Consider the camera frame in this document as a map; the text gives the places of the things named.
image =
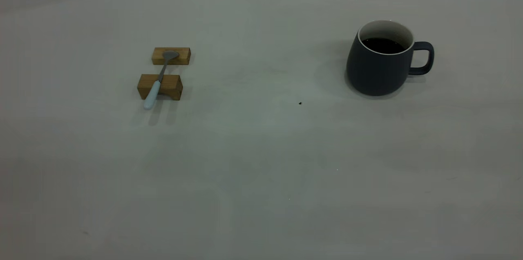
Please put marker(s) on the arched wooden block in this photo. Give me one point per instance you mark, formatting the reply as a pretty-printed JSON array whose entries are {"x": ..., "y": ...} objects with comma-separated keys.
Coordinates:
[{"x": 171, "y": 84}]

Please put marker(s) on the flat rectangular wooden block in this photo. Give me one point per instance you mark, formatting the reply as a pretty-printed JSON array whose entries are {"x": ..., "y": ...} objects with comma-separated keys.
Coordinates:
[{"x": 184, "y": 56}]

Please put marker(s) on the dark coffee liquid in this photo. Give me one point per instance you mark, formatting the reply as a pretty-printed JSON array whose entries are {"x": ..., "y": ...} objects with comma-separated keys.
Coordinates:
[{"x": 383, "y": 45}]

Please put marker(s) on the dark grey ceramic mug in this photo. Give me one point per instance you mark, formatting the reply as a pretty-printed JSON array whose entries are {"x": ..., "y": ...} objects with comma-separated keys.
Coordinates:
[{"x": 376, "y": 74}]

